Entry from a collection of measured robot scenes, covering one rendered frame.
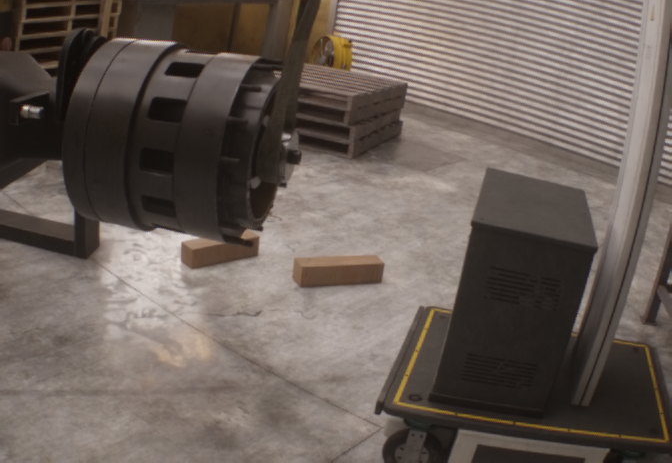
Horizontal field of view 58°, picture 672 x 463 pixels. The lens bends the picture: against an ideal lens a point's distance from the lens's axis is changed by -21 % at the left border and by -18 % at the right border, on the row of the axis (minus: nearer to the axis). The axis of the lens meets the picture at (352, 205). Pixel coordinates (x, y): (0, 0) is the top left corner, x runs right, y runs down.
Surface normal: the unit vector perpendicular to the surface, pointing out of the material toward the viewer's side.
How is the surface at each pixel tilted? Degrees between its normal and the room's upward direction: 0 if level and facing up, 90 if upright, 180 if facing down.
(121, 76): 44
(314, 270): 90
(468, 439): 90
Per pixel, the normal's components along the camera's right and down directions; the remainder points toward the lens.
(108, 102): -0.07, -0.22
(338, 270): 0.41, 0.34
